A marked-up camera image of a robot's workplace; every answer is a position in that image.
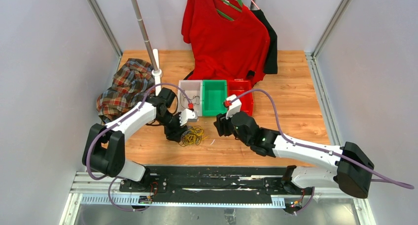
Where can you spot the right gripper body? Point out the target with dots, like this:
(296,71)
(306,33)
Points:
(226,127)

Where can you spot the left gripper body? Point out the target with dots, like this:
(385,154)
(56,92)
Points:
(173,128)

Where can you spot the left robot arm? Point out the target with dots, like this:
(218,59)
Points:
(105,147)

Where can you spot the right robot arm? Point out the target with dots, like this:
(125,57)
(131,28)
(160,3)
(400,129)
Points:
(345,167)

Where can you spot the green plastic bin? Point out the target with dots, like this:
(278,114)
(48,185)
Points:
(214,93)

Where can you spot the white plastic bin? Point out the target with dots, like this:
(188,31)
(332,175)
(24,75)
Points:
(193,89)

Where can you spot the plaid flannel shirt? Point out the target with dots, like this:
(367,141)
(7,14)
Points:
(129,84)

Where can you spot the black garment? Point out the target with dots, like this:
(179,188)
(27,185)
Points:
(271,65)

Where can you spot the red t-shirt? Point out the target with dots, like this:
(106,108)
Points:
(223,49)

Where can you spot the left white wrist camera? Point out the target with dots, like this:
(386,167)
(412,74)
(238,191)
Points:
(188,115)

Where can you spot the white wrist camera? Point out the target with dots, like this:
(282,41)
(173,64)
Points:
(188,115)
(233,105)

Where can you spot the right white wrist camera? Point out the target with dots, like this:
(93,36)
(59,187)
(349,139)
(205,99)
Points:
(233,105)

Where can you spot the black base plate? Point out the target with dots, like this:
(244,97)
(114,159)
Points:
(215,184)

